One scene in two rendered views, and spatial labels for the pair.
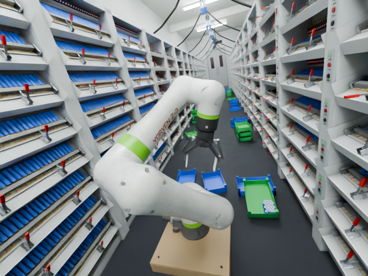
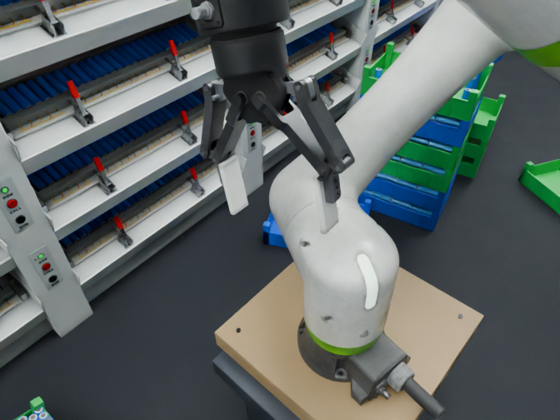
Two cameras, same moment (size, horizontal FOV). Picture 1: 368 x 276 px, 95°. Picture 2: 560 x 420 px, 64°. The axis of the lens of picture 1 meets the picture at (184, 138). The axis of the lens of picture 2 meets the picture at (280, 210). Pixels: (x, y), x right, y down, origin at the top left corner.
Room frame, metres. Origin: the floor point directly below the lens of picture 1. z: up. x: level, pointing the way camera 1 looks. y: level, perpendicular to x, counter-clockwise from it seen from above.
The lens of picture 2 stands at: (1.09, 0.10, 1.00)
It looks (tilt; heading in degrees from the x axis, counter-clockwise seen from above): 42 degrees down; 203
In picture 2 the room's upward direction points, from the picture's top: straight up
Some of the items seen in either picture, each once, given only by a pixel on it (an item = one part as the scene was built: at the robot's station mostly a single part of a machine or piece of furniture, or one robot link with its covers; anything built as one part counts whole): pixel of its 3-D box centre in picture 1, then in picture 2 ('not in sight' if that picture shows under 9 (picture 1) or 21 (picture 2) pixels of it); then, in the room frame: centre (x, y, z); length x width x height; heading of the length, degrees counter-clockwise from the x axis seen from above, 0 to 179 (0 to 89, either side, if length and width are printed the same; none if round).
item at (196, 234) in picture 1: (184, 220); (367, 354); (0.70, 0.09, 0.36); 0.26 x 0.15 x 0.06; 61
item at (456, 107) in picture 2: not in sight; (426, 78); (-0.13, 0.03, 0.44); 0.30 x 0.20 x 0.08; 83
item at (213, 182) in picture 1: (213, 180); not in sight; (1.45, -0.20, 0.04); 0.30 x 0.20 x 0.08; 177
